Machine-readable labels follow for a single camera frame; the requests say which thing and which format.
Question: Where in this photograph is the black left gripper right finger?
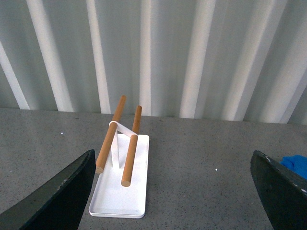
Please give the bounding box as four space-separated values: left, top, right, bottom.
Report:
250 150 307 230

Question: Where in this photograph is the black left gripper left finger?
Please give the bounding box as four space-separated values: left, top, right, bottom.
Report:
0 149 95 230

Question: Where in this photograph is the blue microfiber cloth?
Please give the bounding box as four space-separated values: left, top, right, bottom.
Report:
280 155 307 179

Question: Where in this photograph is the white towel rack stand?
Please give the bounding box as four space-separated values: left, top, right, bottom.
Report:
89 95 150 219

